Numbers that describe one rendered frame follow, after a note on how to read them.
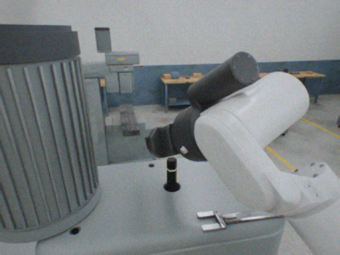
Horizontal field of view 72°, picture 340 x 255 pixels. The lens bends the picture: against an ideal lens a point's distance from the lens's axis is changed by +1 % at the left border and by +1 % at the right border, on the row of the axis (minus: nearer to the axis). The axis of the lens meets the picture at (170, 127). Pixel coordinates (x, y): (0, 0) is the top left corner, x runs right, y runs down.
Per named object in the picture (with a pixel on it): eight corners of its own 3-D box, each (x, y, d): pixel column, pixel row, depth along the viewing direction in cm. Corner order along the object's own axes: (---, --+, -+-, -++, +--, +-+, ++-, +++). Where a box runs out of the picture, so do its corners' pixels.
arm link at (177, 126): (151, 173, 41) (179, 176, 30) (141, 121, 42) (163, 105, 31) (210, 157, 46) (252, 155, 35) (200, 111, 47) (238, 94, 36)
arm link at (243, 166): (236, 99, 30) (305, 185, 28) (184, 131, 27) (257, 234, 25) (266, 70, 25) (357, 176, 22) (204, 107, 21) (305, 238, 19)
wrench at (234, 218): (316, 201, 46) (317, 198, 46) (332, 216, 43) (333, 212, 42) (196, 216, 43) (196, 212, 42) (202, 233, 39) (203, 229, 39)
